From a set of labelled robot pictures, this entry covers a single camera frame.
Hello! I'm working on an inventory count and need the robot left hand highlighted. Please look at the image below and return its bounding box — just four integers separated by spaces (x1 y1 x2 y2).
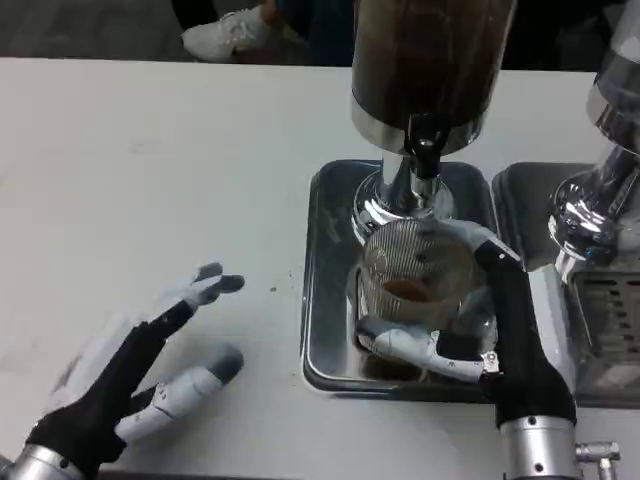
24 262 246 476

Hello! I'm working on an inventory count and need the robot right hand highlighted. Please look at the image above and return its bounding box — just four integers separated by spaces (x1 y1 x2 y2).
354 218 579 431

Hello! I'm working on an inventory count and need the clear ribbed glass cup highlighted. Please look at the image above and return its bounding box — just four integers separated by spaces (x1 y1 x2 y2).
357 224 477 329

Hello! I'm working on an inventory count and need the steel drip tray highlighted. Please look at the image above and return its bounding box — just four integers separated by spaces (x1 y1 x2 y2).
492 162 640 407
301 159 502 402

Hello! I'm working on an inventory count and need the slotted steel drip grille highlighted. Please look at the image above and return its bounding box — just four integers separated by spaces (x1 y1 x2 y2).
572 272 640 392

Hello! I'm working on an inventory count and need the black dispenser tap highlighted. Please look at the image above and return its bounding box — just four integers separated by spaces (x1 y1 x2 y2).
403 113 446 180

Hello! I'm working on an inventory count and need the clear drink dispenser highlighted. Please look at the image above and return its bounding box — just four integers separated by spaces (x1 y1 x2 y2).
547 0 640 275

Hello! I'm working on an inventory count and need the brown drink dispenser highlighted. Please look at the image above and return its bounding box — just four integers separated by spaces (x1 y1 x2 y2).
349 0 519 246

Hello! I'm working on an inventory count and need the person's foot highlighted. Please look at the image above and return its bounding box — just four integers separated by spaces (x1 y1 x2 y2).
180 3 302 64

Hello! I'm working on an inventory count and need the silver cable plug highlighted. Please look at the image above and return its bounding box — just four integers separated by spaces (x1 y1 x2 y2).
574 439 624 467

